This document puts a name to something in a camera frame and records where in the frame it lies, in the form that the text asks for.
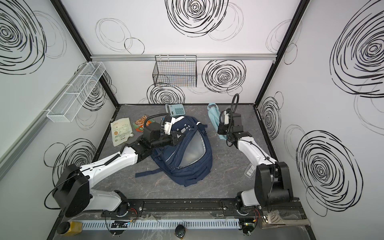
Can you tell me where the light blue fabric pouch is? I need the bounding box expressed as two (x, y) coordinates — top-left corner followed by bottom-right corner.
(207, 103), (221, 132)

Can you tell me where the teal calculator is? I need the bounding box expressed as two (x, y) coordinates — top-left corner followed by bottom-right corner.
(166, 104), (186, 118)

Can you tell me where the navy blue student backpack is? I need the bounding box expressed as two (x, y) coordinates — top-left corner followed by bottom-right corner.
(130, 116), (213, 187)

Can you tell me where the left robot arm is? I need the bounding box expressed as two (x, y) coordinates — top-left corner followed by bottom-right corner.
(52, 122), (186, 218)

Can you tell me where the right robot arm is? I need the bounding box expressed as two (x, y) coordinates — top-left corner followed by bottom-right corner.
(218, 109), (294, 207)

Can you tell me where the orange green snack packet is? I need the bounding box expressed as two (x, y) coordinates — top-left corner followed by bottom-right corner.
(133, 115), (148, 133)

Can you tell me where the white cream food pouch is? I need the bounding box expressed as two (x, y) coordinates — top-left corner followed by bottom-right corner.
(110, 118), (134, 147)

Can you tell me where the clear plastic pencil case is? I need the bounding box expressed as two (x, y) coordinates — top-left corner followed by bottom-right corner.
(244, 164), (256, 179)

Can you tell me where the black round knob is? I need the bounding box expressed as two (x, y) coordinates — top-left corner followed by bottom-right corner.
(175, 225), (187, 240)

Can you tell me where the yellow black cylinder object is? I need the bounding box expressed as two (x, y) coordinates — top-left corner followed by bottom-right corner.
(57, 221), (83, 237)

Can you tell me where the black corrugated cable hose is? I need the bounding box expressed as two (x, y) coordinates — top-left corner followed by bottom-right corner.
(226, 93), (240, 133)

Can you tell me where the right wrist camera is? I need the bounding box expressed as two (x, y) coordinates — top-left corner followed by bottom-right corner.
(220, 109), (233, 127)

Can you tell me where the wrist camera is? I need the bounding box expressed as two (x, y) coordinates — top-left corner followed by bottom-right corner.
(220, 109), (233, 127)
(161, 115), (176, 135)

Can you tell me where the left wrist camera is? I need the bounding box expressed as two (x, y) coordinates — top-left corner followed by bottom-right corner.
(161, 115), (176, 135)

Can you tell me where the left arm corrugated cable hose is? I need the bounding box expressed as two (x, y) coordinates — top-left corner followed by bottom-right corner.
(143, 113), (169, 130)

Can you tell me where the black wire wall basket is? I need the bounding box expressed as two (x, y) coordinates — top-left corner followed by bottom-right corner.
(152, 55), (198, 88)

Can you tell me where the white slotted cable duct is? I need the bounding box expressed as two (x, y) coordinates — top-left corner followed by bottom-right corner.
(79, 219), (240, 231)

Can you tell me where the white wire wall shelf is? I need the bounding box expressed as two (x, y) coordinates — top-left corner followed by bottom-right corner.
(47, 62), (106, 123)

